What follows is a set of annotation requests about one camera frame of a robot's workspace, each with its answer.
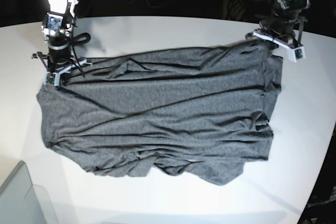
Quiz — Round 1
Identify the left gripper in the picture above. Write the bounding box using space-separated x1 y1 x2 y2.
245 16 305 50

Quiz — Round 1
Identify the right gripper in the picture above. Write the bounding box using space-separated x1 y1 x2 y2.
31 48 92 85

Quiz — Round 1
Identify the grey t-shirt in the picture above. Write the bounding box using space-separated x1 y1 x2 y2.
37 40 283 185

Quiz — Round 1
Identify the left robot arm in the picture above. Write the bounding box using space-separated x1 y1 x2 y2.
246 0 311 50

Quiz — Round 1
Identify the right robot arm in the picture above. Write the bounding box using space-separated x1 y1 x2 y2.
32 0 92 87

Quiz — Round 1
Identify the translucent grey tray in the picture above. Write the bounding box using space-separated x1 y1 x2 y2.
1 161 59 223

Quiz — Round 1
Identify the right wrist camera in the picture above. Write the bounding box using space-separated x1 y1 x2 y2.
44 72 61 87

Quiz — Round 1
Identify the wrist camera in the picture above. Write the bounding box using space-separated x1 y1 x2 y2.
288 46 306 62
44 72 61 87

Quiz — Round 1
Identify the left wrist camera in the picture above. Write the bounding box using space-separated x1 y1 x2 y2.
288 46 306 62

